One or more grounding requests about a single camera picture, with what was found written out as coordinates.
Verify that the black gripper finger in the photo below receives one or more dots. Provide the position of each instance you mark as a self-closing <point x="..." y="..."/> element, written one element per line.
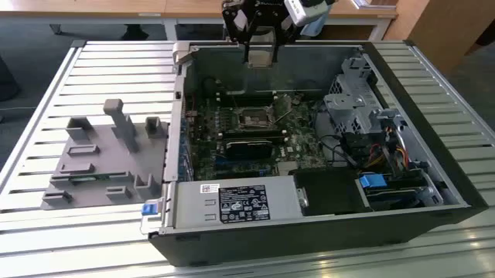
<point x="232" y="37"/>
<point x="288" y="36"/>

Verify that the silver CPU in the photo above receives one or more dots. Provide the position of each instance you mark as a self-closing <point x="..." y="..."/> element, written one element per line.
<point x="260" y="59"/>

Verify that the black RAM slot row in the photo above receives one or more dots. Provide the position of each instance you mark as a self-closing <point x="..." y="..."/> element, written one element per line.
<point x="251" y="100"/>
<point x="251" y="134"/>

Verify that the CPU socket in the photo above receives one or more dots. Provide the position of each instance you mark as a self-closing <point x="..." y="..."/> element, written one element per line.
<point x="252" y="118"/>

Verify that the wooden desk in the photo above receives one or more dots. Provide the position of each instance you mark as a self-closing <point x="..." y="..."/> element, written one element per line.
<point x="363" y="13"/>
<point x="77" y="7"/>

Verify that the stack of papers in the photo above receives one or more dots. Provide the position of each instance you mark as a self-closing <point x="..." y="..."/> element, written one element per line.
<point x="371" y="3"/>

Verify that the person's dark shoes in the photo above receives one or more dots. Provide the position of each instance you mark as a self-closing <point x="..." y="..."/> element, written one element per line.
<point x="135" y="33"/>

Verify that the metal disk bay cage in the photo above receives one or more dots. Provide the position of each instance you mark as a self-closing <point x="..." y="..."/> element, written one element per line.
<point x="344" y="110"/>

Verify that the green motherboard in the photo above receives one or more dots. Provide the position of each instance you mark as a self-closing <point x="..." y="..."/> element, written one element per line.
<point x="297" y="142"/>

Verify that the black graphics card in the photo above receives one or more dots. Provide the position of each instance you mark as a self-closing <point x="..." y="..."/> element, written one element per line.
<point x="249" y="149"/>

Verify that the wooden cabinet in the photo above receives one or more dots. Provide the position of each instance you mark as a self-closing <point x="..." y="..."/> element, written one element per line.
<point x="444" y="29"/>

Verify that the silver chipset heatsink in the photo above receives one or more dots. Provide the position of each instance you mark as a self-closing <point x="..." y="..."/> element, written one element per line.
<point x="287" y="168"/>

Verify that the grey parts rack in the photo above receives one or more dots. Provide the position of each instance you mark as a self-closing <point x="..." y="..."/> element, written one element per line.
<point x="104" y="162"/>

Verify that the black drive box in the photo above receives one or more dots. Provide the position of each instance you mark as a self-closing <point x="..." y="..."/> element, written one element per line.
<point x="328" y="191"/>

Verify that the blue disk carrier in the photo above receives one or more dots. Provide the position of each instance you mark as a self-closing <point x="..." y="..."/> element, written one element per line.
<point x="372" y="182"/>

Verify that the silver power supply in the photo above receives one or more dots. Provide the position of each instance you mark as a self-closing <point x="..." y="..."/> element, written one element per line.
<point x="189" y="199"/>

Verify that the green RAM stick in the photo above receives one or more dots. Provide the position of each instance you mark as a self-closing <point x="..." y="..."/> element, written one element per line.
<point x="99" y="176"/>

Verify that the black waste bin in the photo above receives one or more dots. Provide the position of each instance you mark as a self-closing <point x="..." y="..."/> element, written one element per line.
<point x="7" y="84"/>

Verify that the blue case latch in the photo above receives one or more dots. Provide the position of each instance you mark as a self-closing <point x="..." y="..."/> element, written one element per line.
<point x="149" y="209"/>

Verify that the black PC case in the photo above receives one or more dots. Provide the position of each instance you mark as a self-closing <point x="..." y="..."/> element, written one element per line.
<point x="271" y="246"/>

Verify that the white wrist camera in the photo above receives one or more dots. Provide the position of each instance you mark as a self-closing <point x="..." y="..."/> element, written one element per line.
<point x="305" y="10"/>

